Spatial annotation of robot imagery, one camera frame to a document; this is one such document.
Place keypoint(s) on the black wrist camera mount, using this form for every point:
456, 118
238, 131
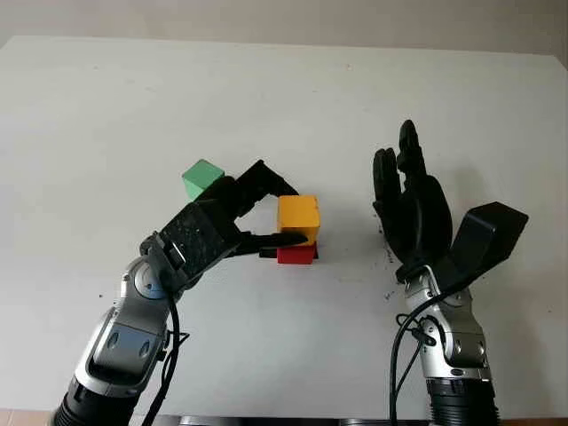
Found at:
488, 235
199, 239

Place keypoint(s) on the black tape strip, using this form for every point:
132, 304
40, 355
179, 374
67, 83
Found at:
267, 254

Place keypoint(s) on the yellow wooden block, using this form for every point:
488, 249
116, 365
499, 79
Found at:
297, 213

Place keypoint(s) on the red wooden block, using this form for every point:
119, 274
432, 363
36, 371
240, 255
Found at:
295, 256

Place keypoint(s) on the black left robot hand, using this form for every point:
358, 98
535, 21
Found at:
226, 195

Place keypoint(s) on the green wooden block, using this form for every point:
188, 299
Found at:
199, 175

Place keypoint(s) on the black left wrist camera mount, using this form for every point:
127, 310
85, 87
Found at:
199, 239

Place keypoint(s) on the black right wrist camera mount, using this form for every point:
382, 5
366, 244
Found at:
488, 235

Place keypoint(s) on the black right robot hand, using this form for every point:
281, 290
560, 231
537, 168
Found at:
417, 222

